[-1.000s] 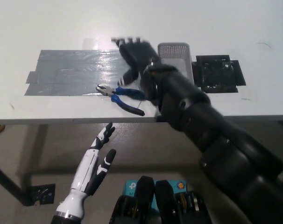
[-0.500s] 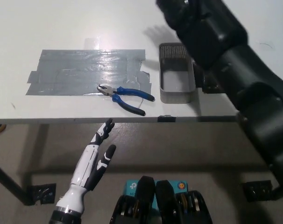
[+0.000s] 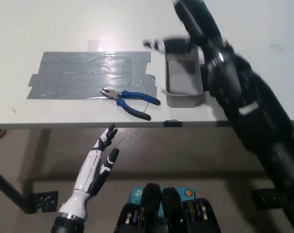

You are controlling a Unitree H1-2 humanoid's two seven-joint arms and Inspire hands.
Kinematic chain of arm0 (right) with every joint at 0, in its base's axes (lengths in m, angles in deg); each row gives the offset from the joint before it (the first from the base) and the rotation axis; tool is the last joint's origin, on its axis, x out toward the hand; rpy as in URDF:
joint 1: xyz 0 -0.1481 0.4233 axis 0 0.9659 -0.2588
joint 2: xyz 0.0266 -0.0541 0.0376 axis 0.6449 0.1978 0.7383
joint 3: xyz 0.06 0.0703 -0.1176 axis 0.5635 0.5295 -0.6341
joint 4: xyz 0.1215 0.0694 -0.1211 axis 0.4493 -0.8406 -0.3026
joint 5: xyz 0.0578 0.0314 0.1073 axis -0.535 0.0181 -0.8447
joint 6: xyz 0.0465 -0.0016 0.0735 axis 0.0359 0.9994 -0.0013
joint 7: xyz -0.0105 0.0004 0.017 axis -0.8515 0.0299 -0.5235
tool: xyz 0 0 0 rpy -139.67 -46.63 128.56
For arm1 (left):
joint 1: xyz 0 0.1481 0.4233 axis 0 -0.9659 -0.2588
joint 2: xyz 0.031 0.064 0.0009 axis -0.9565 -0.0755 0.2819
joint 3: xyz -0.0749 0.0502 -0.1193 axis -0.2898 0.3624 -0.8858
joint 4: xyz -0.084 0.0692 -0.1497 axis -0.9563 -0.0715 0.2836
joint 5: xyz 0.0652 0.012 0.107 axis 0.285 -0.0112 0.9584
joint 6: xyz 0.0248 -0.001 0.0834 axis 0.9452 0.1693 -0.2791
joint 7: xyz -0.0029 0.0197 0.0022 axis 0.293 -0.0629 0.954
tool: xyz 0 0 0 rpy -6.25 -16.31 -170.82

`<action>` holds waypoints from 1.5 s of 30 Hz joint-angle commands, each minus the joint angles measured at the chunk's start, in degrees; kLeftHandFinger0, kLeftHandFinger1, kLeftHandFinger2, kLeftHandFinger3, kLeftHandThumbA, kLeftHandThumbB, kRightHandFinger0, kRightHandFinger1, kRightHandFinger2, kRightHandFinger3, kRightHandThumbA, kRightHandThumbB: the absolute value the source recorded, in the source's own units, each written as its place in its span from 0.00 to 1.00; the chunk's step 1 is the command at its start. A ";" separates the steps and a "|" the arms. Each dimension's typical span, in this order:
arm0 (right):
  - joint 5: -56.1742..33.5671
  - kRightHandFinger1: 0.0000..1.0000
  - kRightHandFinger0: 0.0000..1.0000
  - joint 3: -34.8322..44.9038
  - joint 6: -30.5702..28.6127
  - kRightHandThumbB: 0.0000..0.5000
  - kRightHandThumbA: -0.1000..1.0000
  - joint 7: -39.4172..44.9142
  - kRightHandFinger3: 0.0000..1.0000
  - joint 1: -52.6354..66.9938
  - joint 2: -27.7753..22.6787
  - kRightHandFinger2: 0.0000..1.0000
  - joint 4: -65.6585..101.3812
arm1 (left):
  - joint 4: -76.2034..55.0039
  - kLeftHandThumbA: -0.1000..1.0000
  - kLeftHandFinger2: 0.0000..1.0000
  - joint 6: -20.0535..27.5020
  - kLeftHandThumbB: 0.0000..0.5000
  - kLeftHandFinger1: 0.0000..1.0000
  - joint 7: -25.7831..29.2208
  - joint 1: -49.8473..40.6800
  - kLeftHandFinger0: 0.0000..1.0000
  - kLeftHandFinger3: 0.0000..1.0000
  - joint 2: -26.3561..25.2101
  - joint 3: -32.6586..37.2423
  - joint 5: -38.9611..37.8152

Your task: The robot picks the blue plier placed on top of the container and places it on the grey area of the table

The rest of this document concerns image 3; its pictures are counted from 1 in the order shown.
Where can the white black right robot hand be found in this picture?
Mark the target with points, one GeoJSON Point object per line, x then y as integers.
{"type": "Point", "coordinates": [198, 21]}

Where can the black teal robot torso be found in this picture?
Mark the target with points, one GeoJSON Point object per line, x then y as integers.
{"type": "Point", "coordinates": [166, 213]}

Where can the grey plastic perforated container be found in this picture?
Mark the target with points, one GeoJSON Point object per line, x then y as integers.
{"type": "Point", "coordinates": [183, 99]}

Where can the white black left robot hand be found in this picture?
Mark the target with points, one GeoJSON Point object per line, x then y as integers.
{"type": "Point", "coordinates": [88, 174]}

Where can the black metal table leg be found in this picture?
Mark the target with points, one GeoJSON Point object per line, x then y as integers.
{"type": "Point", "coordinates": [8, 189]}

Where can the grey duct tape patch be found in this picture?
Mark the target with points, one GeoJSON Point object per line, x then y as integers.
{"type": "Point", "coordinates": [76, 75]}

